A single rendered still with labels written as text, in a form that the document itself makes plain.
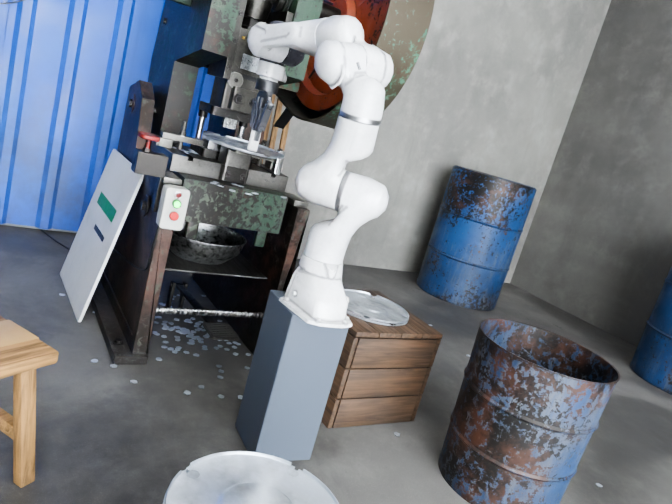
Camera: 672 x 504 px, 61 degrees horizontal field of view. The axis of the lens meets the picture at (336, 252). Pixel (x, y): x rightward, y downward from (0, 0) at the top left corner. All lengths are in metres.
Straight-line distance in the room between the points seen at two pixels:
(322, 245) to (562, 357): 0.95
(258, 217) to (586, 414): 1.23
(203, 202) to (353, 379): 0.78
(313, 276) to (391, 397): 0.68
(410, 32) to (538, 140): 3.06
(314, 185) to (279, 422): 0.66
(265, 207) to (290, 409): 0.78
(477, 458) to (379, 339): 0.46
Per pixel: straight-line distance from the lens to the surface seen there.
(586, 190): 4.97
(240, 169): 2.07
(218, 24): 2.05
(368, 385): 1.94
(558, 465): 1.82
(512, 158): 4.83
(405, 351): 1.96
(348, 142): 1.45
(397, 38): 2.05
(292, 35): 1.69
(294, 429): 1.68
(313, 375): 1.61
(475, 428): 1.79
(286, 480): 1.08
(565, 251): 4.98
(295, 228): 2.08
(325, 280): 1.51
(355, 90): 1.45
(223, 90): 2.12
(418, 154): 4.18
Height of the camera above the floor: 0.96
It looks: 13 degrees down
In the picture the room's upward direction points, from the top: 16 degrees clockwise
